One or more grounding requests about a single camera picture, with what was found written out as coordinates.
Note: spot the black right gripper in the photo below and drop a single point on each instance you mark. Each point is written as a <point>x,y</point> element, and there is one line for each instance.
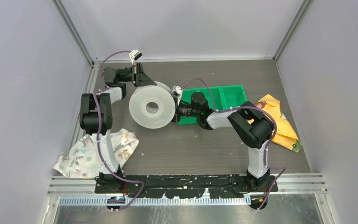
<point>177,113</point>

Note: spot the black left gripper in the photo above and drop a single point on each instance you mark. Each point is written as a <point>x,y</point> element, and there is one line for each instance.
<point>140,77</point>

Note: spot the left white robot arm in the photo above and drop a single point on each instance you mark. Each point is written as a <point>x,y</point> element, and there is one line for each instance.
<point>96,114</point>

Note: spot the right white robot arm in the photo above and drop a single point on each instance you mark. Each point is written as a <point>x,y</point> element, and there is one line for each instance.
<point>255,127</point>

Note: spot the white patterned cloth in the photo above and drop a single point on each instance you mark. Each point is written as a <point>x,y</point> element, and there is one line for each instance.
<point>83,160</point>

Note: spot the yellow patterned cloth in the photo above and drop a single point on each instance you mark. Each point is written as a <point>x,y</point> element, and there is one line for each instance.
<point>286,135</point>

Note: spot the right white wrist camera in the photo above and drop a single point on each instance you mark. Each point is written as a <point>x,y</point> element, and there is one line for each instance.
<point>177,91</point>

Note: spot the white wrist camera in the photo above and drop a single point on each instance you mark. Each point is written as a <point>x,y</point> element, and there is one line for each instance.
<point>134,55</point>
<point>177,91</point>

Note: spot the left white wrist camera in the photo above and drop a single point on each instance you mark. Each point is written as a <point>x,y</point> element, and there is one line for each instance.
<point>134,55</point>

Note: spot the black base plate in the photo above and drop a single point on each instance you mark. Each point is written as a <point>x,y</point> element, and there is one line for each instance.
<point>183,186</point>

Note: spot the white slotted cable duct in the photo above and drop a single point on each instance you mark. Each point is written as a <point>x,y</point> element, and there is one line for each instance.
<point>121,201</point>

